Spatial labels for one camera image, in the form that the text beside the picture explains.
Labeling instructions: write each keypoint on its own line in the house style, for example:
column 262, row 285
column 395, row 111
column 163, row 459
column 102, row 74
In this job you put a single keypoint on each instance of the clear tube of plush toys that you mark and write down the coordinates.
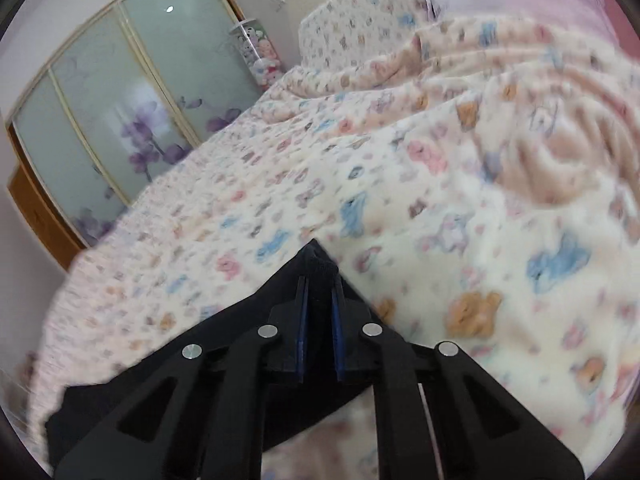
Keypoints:
column 260, row 52

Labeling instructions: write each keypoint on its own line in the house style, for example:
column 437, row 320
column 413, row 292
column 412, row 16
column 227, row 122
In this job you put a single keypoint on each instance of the bear print pillow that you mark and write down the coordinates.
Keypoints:
column 360, row 20

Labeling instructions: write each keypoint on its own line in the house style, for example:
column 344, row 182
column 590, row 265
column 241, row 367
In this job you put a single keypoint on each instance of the bear print bed sheet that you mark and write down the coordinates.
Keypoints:
column 200, row 220

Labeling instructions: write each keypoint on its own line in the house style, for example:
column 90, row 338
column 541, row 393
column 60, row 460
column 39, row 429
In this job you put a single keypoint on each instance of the bear print blanket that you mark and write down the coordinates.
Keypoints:
column 500, row 200

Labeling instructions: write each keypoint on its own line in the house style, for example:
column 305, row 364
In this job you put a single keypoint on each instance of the black pants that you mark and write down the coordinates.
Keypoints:
column 320, row 272

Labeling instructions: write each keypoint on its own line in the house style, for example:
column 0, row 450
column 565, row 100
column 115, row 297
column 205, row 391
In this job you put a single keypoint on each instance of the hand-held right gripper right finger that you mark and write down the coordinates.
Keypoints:
column 338, row 332

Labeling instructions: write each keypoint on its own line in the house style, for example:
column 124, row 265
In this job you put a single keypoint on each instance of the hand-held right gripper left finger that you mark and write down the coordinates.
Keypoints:
column 301, row 330

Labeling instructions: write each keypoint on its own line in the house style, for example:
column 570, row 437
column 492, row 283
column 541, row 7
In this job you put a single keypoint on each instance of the floral glass sliding wardrobe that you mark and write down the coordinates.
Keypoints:
column 125, row 105

